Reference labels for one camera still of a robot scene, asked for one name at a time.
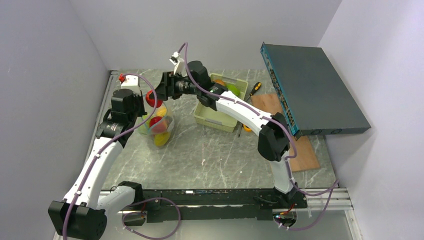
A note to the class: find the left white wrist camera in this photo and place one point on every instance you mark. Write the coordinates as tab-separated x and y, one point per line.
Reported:
130	82

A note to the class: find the orange black screwdriver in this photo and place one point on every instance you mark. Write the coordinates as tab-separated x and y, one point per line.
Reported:
254	89

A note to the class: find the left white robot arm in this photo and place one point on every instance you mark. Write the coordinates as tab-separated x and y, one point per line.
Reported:
81	214

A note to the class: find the yellow lemon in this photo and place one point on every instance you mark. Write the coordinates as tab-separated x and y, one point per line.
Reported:
161	112

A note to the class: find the yellow green starfruit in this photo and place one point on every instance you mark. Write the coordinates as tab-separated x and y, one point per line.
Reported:
161	139

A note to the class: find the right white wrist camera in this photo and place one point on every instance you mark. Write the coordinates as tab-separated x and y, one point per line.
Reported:
178	63

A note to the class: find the clear zip top bag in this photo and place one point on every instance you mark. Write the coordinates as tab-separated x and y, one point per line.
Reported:
169	117

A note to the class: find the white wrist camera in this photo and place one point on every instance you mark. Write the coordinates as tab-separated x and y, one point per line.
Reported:
130	82
178	63

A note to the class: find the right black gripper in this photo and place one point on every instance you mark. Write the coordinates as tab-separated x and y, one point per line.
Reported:
167	88

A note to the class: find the brown kiwi fruit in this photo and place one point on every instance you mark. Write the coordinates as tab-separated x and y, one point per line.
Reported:
219	81

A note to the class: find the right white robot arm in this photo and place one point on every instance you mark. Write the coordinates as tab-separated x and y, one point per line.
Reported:
273	138

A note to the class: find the brown wooden board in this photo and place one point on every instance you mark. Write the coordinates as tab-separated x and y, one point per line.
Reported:
306	158

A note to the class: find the yellow tape measure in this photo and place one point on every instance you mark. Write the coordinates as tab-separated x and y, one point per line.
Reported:
246	128

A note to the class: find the dark blue network switch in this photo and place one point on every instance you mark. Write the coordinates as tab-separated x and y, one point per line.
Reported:
313	97

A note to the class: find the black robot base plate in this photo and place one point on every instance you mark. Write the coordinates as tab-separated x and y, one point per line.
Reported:
261	204

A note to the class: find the red apple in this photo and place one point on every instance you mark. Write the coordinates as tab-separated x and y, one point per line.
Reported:
158	125

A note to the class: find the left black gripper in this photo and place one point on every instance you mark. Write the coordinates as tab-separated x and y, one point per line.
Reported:
139	98

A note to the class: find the red strawberry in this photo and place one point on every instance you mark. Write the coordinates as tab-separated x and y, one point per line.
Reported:
151	98

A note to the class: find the pale green plastic basket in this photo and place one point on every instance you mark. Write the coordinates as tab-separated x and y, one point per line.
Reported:
208	117

